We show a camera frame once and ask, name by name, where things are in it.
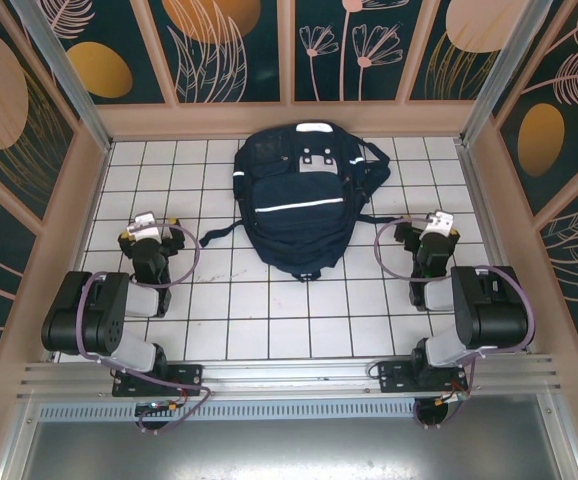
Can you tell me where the navy blue backpack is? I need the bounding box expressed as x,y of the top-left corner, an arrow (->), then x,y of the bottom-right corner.
199,119 -> 410,284

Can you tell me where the small circuit board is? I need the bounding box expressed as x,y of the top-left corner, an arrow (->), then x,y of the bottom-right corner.
135,399 -> 180,416

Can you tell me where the grey metal sheet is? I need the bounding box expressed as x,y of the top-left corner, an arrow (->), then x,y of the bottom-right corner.
0,419 -> 578,480

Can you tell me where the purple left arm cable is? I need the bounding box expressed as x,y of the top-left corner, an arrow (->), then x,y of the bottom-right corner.
77,222 -> 213,434

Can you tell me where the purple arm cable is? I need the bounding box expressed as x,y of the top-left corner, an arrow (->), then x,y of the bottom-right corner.
77,222 -> 213,434
374,214 -> 535,429

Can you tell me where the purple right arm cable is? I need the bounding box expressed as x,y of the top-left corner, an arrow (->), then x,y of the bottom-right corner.
374,214 -> 535,429

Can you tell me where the aluminium side rail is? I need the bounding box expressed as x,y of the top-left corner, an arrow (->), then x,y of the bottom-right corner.
456,139 -> 533,354

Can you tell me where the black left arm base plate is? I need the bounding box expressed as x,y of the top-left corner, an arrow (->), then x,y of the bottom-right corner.
112,363 -> 205,398

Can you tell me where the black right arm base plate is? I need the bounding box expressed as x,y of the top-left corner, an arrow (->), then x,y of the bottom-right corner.
377,358 -> 470,396

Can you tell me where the small connector plug with wires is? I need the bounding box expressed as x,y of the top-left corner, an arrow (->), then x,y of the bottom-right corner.
433,391 -> 470,406

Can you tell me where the aluminium mounting rail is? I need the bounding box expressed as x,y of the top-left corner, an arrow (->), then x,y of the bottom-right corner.
16,353 -> 563,401

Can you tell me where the aluminium frame post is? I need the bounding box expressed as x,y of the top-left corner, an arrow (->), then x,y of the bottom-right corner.
9,0 -> 115,152
458,0 -> 555,146

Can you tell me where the slotted grey cable duct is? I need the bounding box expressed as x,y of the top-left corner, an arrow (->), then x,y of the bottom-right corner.
36,403 -> 450,424

